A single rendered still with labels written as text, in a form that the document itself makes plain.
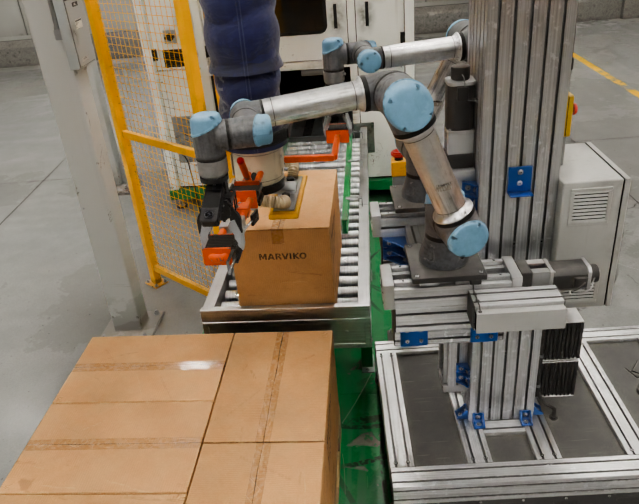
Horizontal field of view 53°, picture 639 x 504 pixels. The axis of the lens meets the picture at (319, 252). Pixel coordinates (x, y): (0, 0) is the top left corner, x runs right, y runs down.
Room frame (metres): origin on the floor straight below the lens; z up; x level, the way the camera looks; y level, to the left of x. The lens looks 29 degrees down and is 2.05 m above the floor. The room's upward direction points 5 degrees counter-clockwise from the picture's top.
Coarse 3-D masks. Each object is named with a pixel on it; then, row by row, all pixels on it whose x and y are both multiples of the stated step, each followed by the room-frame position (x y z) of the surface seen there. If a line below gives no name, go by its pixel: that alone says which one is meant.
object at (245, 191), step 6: (258, 180) 1.87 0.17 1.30; (234, 186) 1.87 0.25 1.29; (240, 186) 1.86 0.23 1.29; (246, 186) 1.86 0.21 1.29; (252, 186) 1.85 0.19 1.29; (258, 186) 1.83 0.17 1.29; (240, 192) 1.79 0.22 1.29; (246, 192) 1.79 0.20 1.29; (252, 192) 1.79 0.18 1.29; (258, 192) 1.80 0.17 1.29; (240, 198) 1.79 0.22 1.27; (246, 198) 1.79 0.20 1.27; (258, 198) 1.82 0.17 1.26; (252, 204) 1.79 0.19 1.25; (258, 204) 1.80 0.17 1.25
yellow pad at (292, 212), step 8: (304, 176) 2.22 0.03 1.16; (304, 184) 2.14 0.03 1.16; (288, 192) 2.01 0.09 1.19; (296, 192) 2.06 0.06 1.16; (296, 200) 2.00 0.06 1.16; (272, 208) 1.96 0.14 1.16; (288, 208) 1.94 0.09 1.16; (296, 208) 1.94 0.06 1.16; (272, 216) 1.91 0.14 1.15; (280, 216) 1.91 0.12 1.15; (288, 216) 1.90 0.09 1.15; (296, 216) 1.90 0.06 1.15
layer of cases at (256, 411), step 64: (64, 384) 1.90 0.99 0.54; (128, 384) 1.86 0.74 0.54; (192, 384) 1.83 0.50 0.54; (256, 384) 1.80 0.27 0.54; (320, 384) 1.77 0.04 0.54; (64, 448) 1.57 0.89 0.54; (128, 448) 1.54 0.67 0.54; (192, 448) 1.52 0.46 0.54; (256, 448) 1.49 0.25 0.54; (320, 448) 1.47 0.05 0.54
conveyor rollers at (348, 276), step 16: (288, 144) 4.39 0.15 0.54; (304, 144) 4.37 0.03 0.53; (320, 144) 4.36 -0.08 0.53; (352, 144) 4.25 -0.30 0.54; (336, 160) 3.99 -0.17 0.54; (352, 176) 3.71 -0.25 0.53; (352, 192) 3.44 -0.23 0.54; (352, 208) 3.20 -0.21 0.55; (352, 224) 3.01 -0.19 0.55; (352, 240) 2.83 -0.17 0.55; (352, 256) 2.66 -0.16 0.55; (352, 272) 2.54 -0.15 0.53; (352, 288) 2.38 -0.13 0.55; (224, 304) 2.34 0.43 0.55
